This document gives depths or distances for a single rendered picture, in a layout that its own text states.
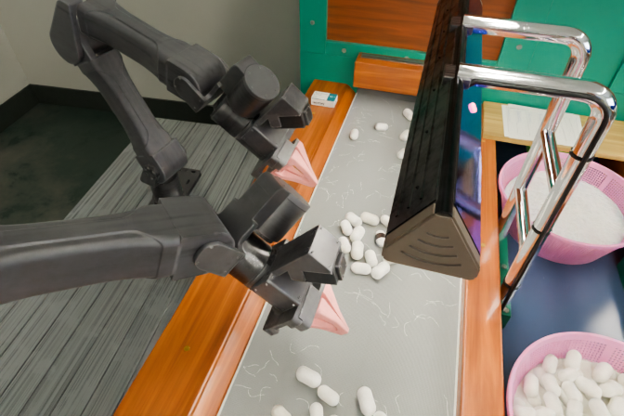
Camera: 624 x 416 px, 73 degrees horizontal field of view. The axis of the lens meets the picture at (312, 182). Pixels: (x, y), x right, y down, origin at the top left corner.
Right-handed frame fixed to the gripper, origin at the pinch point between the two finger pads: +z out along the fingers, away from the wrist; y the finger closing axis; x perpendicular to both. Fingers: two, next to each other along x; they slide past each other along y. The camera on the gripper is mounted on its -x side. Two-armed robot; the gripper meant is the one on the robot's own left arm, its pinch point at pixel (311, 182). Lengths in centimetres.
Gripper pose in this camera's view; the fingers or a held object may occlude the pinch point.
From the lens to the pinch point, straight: 72.5
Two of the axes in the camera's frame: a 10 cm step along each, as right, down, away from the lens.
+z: 7.3, 6.3, 2.8
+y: 2.8, -6.4, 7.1
